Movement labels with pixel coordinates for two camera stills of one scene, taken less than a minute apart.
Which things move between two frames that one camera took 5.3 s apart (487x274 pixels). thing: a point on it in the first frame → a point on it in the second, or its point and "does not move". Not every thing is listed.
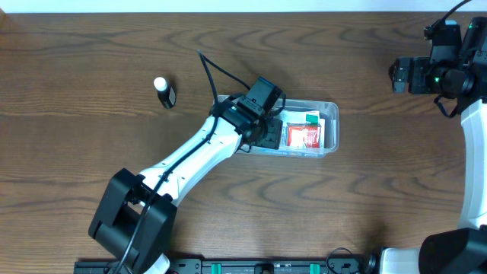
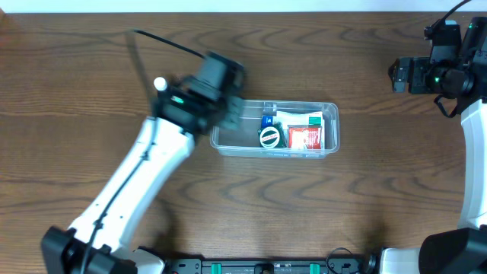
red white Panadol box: (303, 136) does not move
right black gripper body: (431, 78) does not move
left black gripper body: (265, 135) → (224, 116)
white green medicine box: (301, 117) does not move
